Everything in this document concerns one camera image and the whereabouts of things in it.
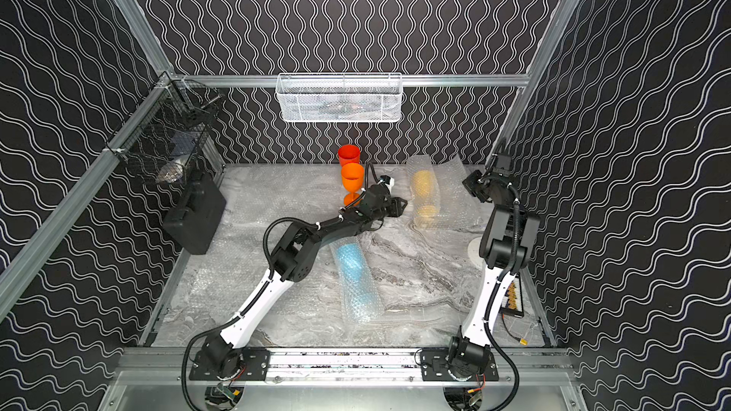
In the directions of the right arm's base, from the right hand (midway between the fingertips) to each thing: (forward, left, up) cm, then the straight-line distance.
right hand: (468, 182), depth 105 cm
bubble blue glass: (-43, +38, 0) cm, 58 cm away
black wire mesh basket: (+1, +104, +20) cm, 106 cm away
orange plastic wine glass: (-2, +42, +5) cm, 43 cm away
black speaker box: (-24, +89, +9) cm, 93 cm away
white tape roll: (-25, +2, -8) cm, 26 cm away
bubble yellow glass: (-3, +9, -3) cm, 10 cm away
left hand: (-5, +24, -2) cm, 24 cm away
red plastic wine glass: (+8, +45, +6) cm, 46 cm away
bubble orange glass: (-37, +84, -7) cm, 92 cm away
